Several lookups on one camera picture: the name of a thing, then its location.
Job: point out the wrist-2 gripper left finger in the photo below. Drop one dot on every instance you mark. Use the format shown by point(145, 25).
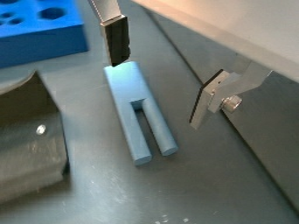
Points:
point(113, 27)

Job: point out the black curved fixture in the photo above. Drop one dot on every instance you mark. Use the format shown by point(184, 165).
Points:
point(33, 157)

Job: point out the light blue square-circle object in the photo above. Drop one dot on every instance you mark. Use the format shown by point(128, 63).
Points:
point(132, 96)

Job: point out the blue foam peg block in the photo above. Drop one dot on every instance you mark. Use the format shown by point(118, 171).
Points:
point(38, 29)

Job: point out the wrist-2 gripper right finger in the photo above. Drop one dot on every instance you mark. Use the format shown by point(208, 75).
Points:
point(219, 93)

